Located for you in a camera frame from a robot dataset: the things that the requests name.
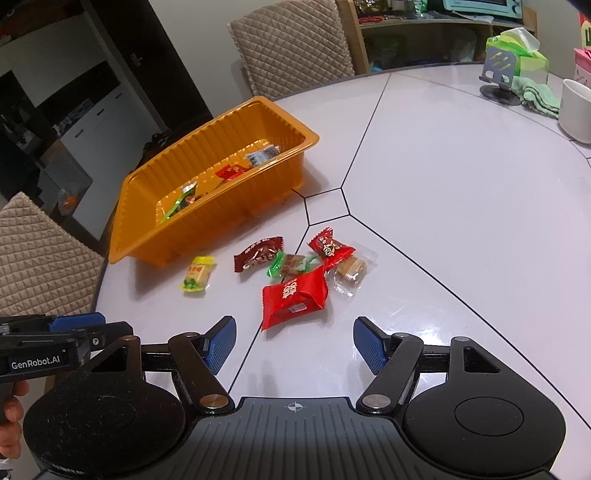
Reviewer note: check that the teal toaster oven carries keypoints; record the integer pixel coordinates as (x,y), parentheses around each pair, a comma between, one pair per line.
(482,7)

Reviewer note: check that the yellow candy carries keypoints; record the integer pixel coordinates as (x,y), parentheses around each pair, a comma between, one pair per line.
(198,273)

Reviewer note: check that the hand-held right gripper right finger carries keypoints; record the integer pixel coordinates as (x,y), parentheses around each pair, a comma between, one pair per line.
(369,344)

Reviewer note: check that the grey-blue snack packet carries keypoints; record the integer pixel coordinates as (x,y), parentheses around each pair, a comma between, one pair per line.
(253,160)

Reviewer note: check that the green snack packet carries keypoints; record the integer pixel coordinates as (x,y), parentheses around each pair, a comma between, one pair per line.
(182,203)

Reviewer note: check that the person's left hand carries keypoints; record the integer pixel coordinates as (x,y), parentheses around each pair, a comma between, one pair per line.
(11,415)

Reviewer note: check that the white cabinet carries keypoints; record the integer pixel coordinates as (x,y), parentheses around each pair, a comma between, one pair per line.
(92,120)

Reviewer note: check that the green cloth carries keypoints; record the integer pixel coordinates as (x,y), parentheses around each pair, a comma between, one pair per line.
(538,97)

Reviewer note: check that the grey phone stand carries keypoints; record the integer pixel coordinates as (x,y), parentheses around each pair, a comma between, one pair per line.
(497,69)

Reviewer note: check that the quilted beige chair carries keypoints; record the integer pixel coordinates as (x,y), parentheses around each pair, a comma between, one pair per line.
(41,258)
(291,46)

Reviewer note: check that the clear-wrapped brown biscuit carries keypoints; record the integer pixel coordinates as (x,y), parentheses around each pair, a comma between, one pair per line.
(352,271)

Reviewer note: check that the red square snack packet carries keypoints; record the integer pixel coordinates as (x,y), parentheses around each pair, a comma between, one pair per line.
(293,297)

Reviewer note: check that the wooden shelf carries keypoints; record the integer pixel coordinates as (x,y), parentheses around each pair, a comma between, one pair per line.
(415,25)

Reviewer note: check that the white cup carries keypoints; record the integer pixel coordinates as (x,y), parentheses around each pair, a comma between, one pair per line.
(577,115)

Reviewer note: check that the small red tool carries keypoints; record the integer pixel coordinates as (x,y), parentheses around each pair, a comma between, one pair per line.
(369,19)

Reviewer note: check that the green candy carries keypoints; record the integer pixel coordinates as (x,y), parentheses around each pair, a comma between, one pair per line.
(288,264)

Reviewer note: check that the red candy with cartoon face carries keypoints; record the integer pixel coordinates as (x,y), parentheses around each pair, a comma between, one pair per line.
(330,247)

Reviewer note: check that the orange plastic tray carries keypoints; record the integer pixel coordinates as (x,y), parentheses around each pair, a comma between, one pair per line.
(138,221)

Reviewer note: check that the pink tumbler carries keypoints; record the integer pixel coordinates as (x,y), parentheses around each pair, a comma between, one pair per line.
(583,62)

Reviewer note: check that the green tissue box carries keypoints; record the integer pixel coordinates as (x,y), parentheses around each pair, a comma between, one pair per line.
(521,55)

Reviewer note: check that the dark red candy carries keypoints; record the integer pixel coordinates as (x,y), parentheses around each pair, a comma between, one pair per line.
(257,254)

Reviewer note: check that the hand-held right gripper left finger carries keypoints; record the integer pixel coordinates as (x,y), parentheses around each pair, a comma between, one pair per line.
(220,344)

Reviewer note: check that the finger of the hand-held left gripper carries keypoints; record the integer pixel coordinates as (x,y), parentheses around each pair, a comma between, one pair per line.
(113,332)
(76,321)

